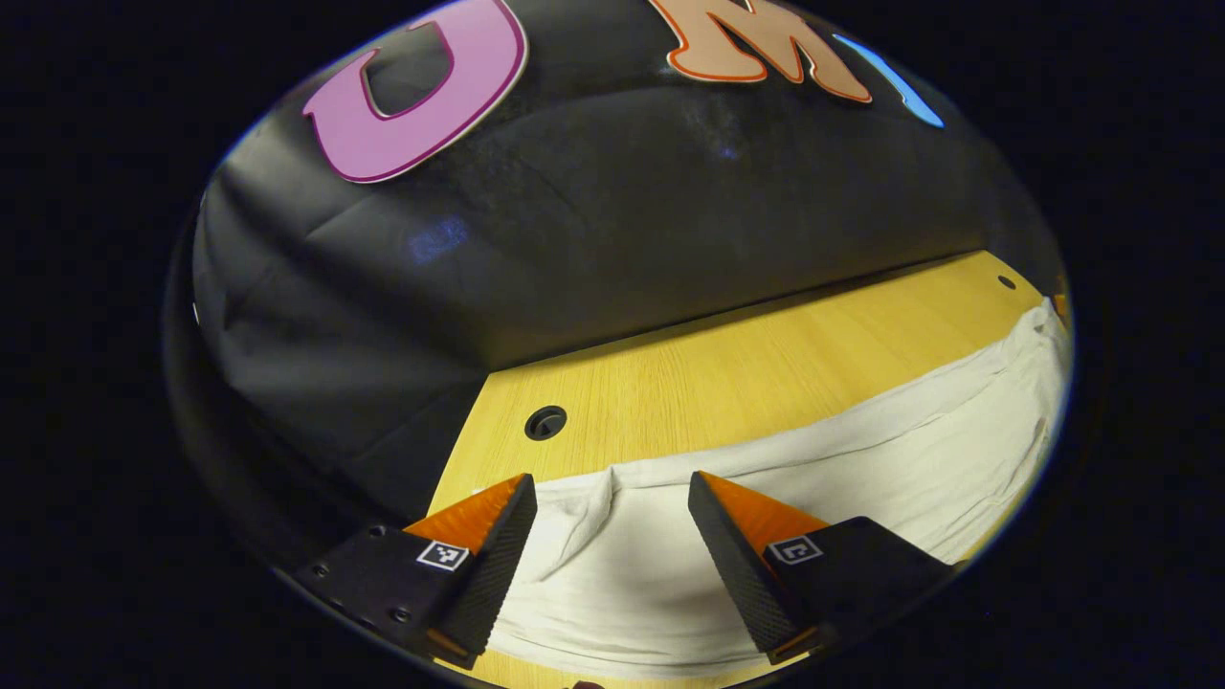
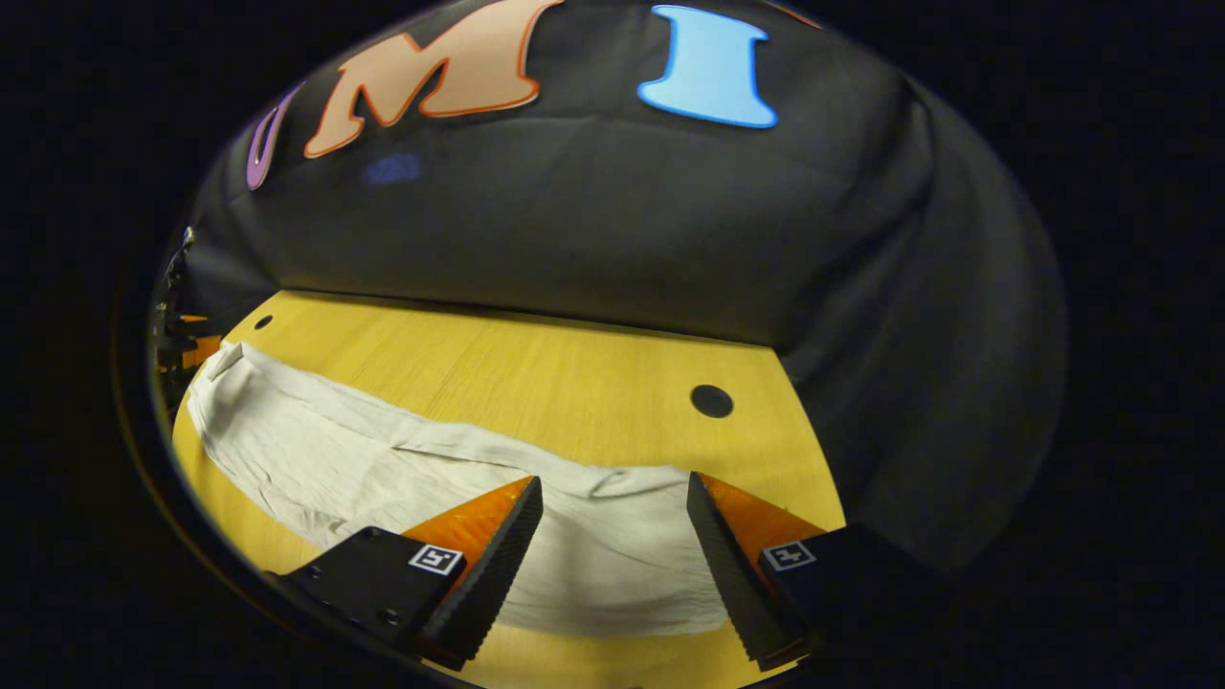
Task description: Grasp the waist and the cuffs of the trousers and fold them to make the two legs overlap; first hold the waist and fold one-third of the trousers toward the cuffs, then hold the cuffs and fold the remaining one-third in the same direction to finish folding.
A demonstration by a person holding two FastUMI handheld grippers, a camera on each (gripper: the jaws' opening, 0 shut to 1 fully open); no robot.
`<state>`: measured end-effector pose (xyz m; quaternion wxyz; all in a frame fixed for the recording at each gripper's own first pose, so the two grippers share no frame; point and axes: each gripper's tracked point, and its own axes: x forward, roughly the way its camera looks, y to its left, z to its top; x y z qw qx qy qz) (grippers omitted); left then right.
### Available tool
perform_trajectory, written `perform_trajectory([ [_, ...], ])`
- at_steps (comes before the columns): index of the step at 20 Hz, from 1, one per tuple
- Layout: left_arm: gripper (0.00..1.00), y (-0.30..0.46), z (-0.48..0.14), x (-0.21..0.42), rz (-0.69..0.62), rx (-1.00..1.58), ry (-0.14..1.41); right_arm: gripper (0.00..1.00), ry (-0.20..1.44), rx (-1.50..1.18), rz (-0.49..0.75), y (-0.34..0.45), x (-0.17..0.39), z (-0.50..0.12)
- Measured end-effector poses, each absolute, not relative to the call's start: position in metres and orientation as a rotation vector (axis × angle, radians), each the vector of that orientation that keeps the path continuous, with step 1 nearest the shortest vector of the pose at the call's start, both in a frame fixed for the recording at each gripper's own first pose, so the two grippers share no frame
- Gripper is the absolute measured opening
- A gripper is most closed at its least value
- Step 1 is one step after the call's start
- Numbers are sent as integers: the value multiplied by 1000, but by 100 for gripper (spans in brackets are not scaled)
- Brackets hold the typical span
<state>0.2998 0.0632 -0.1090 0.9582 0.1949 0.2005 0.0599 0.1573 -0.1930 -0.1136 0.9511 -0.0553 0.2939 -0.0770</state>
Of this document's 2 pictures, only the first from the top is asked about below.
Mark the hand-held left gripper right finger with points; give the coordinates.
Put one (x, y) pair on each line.
(732, 565)

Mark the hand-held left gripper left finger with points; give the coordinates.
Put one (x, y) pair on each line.
(498, 565)

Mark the white jeans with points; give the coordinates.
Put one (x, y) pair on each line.
(861, 478)

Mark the black backdrop cloth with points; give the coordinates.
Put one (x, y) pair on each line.
(574, 239)

